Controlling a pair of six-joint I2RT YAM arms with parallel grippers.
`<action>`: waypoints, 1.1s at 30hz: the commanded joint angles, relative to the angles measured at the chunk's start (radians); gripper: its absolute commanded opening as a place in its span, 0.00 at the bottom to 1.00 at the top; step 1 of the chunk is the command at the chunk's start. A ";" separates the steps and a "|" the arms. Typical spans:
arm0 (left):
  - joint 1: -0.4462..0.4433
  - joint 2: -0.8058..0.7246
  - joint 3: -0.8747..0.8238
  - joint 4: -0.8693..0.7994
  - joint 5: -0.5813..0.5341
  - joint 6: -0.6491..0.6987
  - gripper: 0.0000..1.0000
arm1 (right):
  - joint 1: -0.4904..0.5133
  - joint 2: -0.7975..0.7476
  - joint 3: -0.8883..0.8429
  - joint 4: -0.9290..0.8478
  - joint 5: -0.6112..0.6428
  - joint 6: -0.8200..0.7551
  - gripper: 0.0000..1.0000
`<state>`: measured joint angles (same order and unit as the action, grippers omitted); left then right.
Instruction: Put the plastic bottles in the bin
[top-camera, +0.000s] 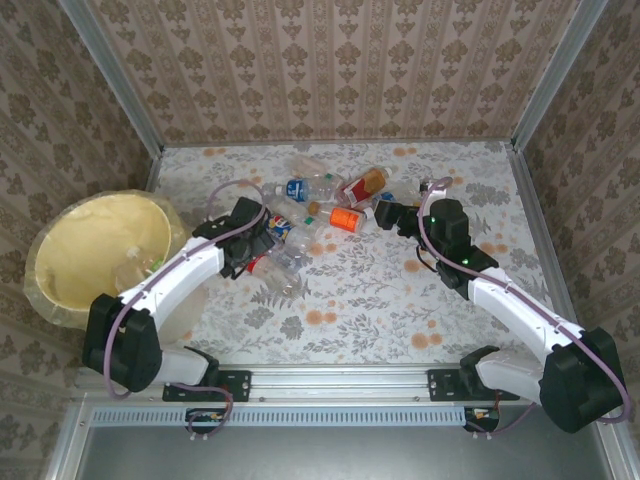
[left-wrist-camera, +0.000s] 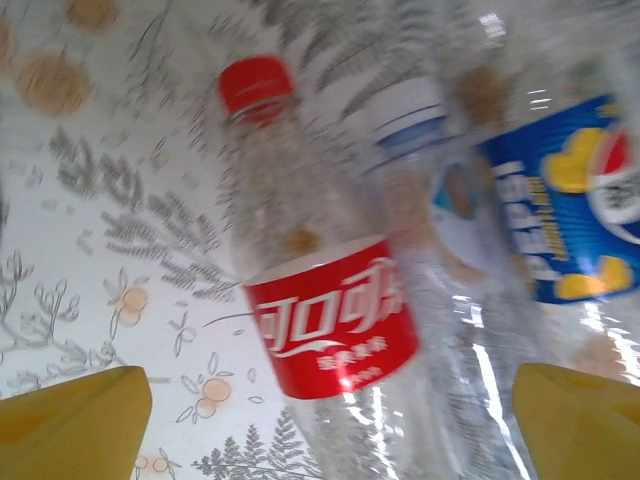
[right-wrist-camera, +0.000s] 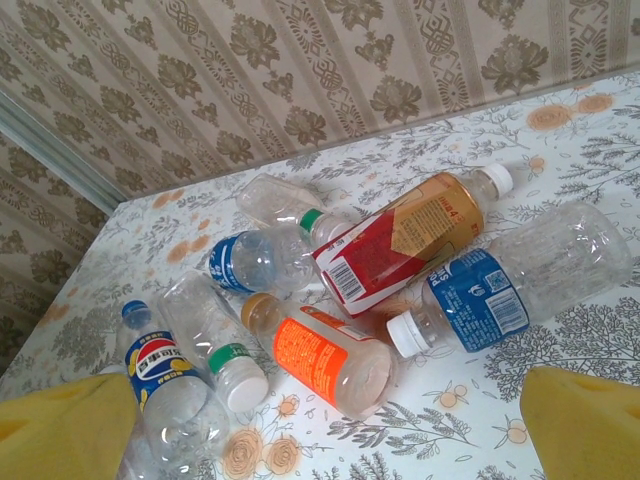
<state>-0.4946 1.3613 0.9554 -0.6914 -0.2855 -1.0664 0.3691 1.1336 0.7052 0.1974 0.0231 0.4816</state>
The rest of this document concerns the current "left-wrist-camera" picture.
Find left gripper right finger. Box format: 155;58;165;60
514;362;640;480

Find clear water bottle white cap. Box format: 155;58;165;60
367;77;546;480

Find clear bottle blue Pepsi label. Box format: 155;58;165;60
444;0;640;396

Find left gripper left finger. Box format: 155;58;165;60
0;365;154;480

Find clear bottle red cola label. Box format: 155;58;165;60
217;53;451;480

